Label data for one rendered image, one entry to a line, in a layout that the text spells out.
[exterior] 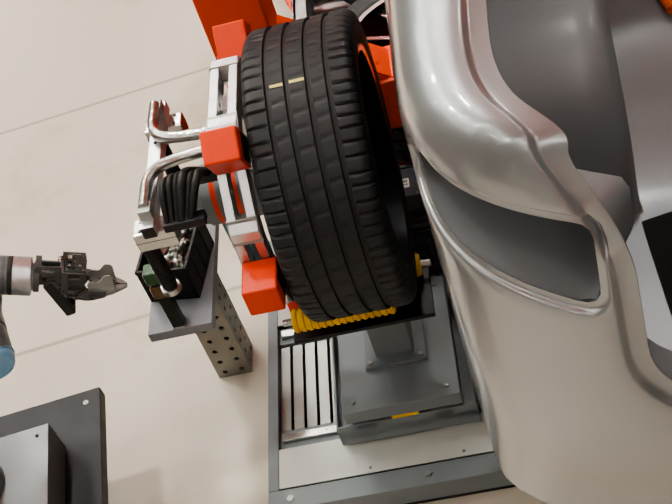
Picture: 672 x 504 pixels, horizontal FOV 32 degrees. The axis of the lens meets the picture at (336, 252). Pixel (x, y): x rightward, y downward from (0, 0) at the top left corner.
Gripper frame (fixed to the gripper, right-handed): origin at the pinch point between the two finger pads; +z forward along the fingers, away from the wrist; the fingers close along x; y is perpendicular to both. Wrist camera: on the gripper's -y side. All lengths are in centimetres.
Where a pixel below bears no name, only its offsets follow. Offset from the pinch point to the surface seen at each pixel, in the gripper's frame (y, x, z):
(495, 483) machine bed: -28, -35, 93
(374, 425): -28, -18, 65
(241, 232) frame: 41, -23, 21
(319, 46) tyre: 71, 1, 34
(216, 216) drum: 26.4, -2.6, 18.8
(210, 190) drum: 31.9, -0.4, 16.9
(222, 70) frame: 55, 12, 17
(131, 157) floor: -74, 137, 8
